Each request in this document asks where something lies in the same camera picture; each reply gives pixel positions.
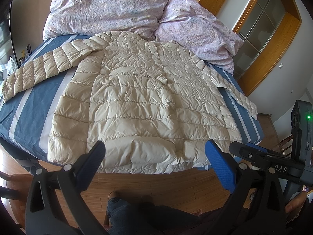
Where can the cream quilted down jacket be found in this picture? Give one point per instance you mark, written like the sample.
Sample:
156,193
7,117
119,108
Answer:
151,103

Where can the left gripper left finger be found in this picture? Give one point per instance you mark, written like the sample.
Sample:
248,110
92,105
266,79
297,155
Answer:
44,215

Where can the dark wooden chair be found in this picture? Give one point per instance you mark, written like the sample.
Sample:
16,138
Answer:
16,191

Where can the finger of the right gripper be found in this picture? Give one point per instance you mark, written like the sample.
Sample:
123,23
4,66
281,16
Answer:
256,147

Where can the pink floral duvet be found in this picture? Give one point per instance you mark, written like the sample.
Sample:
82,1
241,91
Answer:
89,17

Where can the glass top side table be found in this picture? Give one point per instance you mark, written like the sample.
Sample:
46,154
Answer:
8,61

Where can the pink floral pillow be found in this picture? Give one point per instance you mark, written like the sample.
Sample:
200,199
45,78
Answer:
197,29

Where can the blue white striped bed sheet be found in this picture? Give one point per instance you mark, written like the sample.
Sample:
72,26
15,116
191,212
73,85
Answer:
26,119

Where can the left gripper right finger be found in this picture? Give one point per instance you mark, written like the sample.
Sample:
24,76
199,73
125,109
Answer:
256,200

